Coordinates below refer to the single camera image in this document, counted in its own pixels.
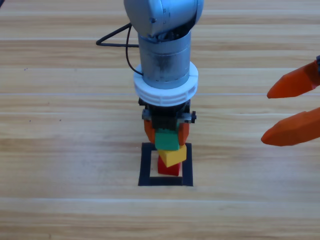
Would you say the white ring camera mount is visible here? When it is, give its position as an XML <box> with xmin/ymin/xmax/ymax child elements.
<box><xmin>132</xmin><ymin>62</ymin><xmax>200</xmax><ymax>106</ymax></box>

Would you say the black looped camera cable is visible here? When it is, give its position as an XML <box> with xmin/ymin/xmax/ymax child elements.
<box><xmin>95</xmin><ymin>22</ymin><xmax>145</xmax><ymax>76</ymax></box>

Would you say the green wooden block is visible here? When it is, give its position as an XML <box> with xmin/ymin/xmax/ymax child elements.
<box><xmin>154</xmin><ymin>128</ymin><xmax>181</xmax><ymax>152</ymax></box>

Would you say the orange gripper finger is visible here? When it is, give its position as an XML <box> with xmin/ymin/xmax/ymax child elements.
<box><xmin>176</xmin><ymin>122</ymin><xmax>191</xmax><ymax>146</ymax></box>
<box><xmin>260</xmin><ymin>106</ymin><xmax>320</xmax><ymax>147</ymax></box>
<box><xmin>266</xmin><ymin>59</ymin><xmax>320</xmax><ymax>100</ymax></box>
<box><xmin>143</xmin><ymin>119</ymin><xmax>157</xmax><ymax>145</ymax></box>

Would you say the yellow wooden block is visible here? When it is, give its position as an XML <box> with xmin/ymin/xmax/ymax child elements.
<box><xmin>157</xmin><ymin>144</ymin><xmax>188</xmax><ymax>168</ymax></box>

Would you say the red wooden block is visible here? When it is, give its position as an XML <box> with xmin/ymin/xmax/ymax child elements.
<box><xmin>157</xmin><ymin>156</ymin><xmax>182</xmax><ymax>177</ymax></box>

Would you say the black tape square outline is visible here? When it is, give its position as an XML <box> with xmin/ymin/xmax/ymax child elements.
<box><xmin>137</xmin><ymin>141</ymin><xmax>194</xmax><ymax>188</ymax></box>

